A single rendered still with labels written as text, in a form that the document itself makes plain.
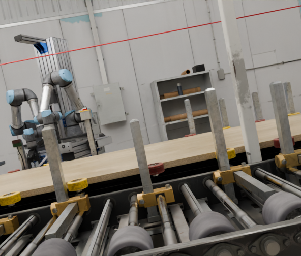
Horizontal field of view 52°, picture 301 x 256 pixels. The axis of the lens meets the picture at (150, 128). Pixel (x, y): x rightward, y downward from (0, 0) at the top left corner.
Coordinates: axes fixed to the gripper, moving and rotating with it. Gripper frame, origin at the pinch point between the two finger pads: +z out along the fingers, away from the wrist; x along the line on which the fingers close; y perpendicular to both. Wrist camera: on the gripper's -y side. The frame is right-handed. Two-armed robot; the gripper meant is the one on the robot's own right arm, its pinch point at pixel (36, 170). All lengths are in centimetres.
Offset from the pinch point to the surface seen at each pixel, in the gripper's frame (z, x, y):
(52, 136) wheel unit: -29, -60, -142
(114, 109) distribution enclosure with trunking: -40, -56, 217
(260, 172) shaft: 0, -134, -141
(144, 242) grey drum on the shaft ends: -3, -89, -187
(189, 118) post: -19, -128, -33
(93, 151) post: -9, -55, -33
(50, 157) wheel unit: -22, -58, -142
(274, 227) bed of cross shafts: -3, -116, -193
